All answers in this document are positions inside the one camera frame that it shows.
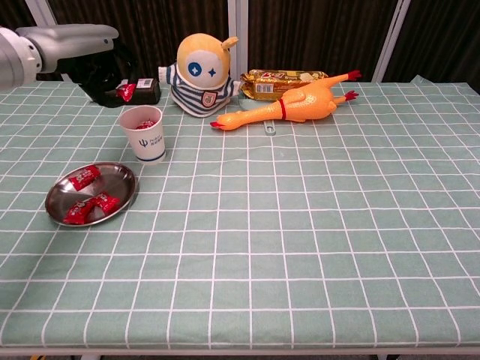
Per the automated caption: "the dark bottle with white cap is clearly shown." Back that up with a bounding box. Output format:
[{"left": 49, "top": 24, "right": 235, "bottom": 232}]
[{"left": 106, "top": 77, "right": 162, "bottom": 107}]

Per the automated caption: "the yellow rubber chicken toy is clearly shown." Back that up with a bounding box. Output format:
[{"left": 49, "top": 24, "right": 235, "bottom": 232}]
[{"left": 209, "top": 69, "right": 362, "bottom": 132}]

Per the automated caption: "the white table frame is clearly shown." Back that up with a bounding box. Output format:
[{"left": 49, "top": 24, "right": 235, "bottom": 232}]
[{"left": 0, "top": 346, "right": 480, "bottom": 360}]

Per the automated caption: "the gold biscuit package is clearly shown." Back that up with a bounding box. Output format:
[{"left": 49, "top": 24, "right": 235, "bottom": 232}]
[{"left": 239, "top": 68, "right": 329, "bottom": 103}]

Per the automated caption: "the metal bowl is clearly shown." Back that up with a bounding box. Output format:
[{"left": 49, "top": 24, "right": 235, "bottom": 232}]
[{"left": 44, "top": 161, "right": 138, "bottom": 227}]

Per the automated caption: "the grey partition frame post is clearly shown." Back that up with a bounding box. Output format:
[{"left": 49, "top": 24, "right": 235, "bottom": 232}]
[
  {"left": 372, "top": 0, "right": 413, "bottom": 83},
  {"left": 24, "top": 0, "right": 82, "bottom": 83},
  {"left": 226, "top": 0, "right": 250, "bottom": 76}
]

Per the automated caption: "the green checkered tablecloth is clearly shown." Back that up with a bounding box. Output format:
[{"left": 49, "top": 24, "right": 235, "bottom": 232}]
[{"left": 0, "top": 74, "right": 480, "bottom": 348}]

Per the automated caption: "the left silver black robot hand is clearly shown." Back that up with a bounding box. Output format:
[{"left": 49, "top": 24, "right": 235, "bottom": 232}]
[{"left": 17, "top": 24, "right": 136, "bottom": 110}]

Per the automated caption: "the yellow plush doll striped shirt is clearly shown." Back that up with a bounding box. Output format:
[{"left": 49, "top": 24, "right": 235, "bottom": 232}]
[{"left": 157, "top": 32, "right": 243, "bottom": 119}]

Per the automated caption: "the white paper cup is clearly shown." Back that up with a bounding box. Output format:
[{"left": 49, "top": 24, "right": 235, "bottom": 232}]
[{"left": 118, "top": 105, "right": 167, "bottom": 165}]

